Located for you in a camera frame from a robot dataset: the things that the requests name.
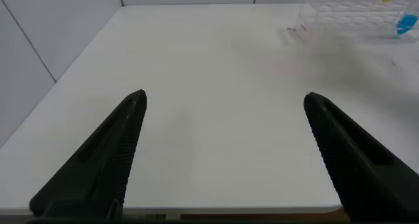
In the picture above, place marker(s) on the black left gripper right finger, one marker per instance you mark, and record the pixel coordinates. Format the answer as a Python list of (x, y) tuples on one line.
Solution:
[(360, 165)]

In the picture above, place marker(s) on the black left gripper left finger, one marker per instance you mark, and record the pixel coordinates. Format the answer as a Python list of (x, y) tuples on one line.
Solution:
[(98, 165)]

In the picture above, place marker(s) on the test tube with blue pigment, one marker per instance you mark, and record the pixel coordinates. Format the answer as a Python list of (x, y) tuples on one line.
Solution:
[(407, 23)]

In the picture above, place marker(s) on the clear acrylic test tube rack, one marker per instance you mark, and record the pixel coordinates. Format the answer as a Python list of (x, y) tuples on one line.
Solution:
[(347, 16)]

